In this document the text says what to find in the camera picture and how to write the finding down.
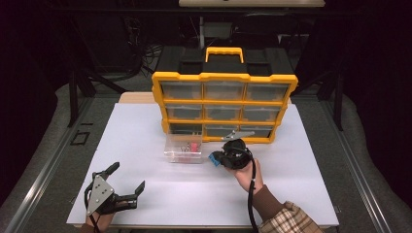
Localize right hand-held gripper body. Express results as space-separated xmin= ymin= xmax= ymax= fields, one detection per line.
xmin=221 ymin=129 xmax=257 ymax=171

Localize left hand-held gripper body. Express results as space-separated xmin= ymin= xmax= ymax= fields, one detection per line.
xmin=84 ymin=171 xmax=139 ymax=217

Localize blue binder clip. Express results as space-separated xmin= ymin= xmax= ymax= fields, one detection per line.
xmin=208 ymin=152 xmax=222 ymax=168

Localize clear plastic drawer tray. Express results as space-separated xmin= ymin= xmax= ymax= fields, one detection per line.
xmin=163 ymin=131 xmax=204 ymax=164

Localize yellow black organizer cabinet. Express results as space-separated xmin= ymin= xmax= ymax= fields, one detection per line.
xmin=151 ymin=47 xmax=299 ymax=145

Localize person's right hand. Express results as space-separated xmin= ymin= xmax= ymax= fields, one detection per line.
xmin=230 ymin=157 xmax=264 ymax=196

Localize person's left hand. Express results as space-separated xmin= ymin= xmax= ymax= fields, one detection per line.
xmin=86 ymin=211 xmax=115 ymax=231

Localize grid of clear organizer drawers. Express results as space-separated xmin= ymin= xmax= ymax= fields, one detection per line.
xmin=160 ymin=81 xmax=290 ymax=139

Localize black metal stand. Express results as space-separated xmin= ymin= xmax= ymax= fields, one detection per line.
xmin=67 ymin=69 xmax=128 ymax=128
xmin=291 ymin=69 xmax=345 ymax=132

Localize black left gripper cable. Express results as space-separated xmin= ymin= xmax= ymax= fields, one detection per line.
xmin=84 ymin=185 xmax=101 ymax=233

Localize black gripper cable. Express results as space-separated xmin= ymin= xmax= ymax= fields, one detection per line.
xmin=230 ymin=147 xmax=260 ymax=233
xmin=84 ymin=185 xmax=101 ymax=233

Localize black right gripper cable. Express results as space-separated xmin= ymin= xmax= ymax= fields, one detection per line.
xmin=230 ymin=147 xmax=260 ymax=233

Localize metal floor rail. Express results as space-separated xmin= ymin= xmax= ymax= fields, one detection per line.
xmin=4 ymin=96 xmax=95 ymax=233
xmin=319 ymin=100 xmax=394 ymax=233

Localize bundle of black cables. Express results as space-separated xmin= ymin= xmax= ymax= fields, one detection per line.
xmin=124 ymin=16 xmax=164 ymax=78

